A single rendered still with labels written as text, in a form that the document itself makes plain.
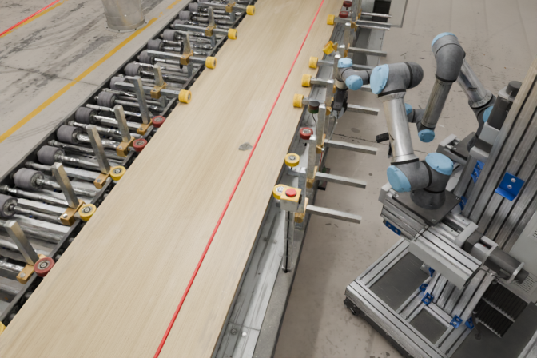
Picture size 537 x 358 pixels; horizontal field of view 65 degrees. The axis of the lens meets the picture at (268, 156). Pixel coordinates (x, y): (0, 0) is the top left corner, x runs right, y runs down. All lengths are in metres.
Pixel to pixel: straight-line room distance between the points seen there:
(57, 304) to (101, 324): 0.22
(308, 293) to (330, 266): 0.26
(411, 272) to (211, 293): 1.41
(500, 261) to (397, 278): 0.89
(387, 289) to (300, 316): 0.55
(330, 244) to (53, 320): 1.85
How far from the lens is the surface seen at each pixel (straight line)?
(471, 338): 2.69
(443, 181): 1.91
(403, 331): 2.56
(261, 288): 2.12
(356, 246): 3.09
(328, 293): 2.85
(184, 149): 2.41
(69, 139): 2.84
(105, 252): 2.03
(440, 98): 2.12
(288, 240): 1.88
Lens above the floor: 2.45
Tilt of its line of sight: 42 degrees down
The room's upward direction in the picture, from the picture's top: straight up
